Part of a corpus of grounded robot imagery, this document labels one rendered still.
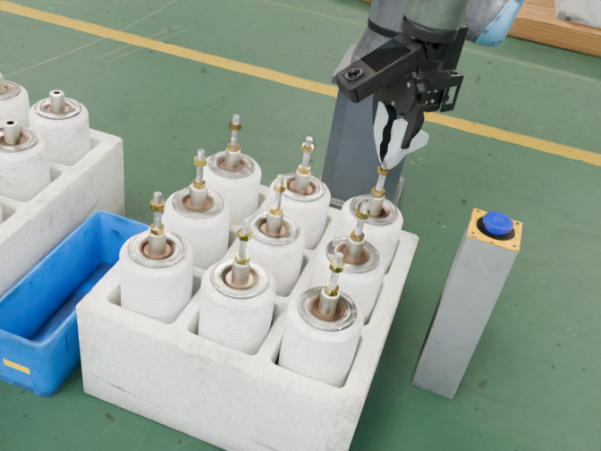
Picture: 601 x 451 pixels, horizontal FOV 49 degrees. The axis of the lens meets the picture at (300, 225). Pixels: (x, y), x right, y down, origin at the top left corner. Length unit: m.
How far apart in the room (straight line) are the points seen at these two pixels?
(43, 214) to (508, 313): 0.84
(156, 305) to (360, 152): 0.63
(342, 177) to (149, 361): 0.65
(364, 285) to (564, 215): 0.85
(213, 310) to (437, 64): 0.43
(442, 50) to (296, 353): 0.43
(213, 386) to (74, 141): 0.51
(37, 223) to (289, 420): 0.49
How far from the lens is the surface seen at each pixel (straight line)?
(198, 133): 1.62
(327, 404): 0.82
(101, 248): 1.20
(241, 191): 1.02
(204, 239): 0.94
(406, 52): 0.86
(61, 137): 1.16
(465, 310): 0.98
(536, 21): 2.69
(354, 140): 1.34
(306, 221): 1.00
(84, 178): 1.16
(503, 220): 0.92
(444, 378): 1.08
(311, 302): 0.82
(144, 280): 0.85
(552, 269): 1.46
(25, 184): 1.10
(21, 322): 1.07
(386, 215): 0.99
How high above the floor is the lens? 0.82
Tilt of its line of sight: 37 degrees down
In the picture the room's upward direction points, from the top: 10 degrees clockwise
